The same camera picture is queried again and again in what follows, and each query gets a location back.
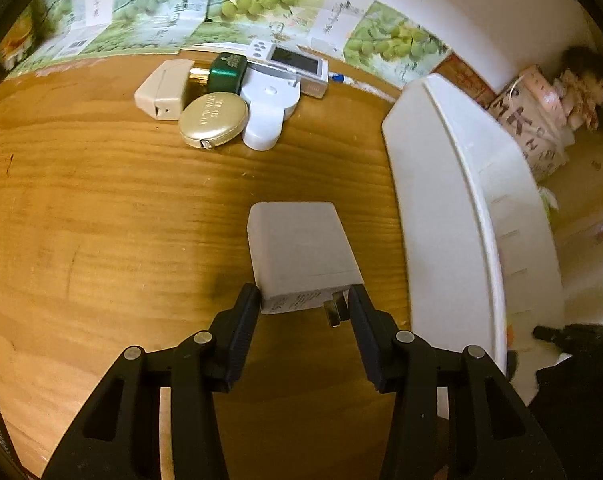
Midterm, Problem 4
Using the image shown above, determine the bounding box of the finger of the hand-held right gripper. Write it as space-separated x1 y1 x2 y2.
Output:
533 326 575 347

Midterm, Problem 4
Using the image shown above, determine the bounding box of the white charger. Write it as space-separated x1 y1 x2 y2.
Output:
246 201 365 328

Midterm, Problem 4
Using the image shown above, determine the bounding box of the white handheld device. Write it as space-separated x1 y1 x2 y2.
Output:
239 67 302 152

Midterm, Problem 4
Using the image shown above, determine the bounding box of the white digital clock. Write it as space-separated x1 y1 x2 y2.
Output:
246 37 329 98

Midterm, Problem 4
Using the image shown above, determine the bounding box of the green tissue pack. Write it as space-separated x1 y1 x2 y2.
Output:
536 185 559 216

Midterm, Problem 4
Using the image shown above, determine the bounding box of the printed canvas bag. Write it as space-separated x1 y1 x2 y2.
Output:
489 72 569 183

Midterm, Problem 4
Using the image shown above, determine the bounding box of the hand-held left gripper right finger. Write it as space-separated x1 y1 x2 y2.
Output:
349 284 567 480

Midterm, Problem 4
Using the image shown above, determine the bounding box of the beige round tape measure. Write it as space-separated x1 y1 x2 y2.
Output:
178 91 248 151

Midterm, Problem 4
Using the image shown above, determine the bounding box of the rag doll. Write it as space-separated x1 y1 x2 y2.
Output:
556 46 603 133

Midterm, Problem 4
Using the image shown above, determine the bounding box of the brown cardboard sheet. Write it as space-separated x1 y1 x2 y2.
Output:
431 54 497 108

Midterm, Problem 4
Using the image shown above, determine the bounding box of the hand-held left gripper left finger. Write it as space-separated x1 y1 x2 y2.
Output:
42 282 261 480

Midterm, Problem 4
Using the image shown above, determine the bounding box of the beige small box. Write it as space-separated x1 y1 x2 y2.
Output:
134 59 192 121

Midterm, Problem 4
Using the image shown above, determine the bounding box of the green small box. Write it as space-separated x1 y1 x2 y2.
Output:
188 52 248 96

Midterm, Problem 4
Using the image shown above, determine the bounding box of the pale grape carton sheet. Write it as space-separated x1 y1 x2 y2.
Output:
16 0 217 73

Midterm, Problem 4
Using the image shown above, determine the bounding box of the white cable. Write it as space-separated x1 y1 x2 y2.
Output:
504 72 527 103

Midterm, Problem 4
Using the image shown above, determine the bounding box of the white plastic bin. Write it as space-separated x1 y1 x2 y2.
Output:
381 72 569 396

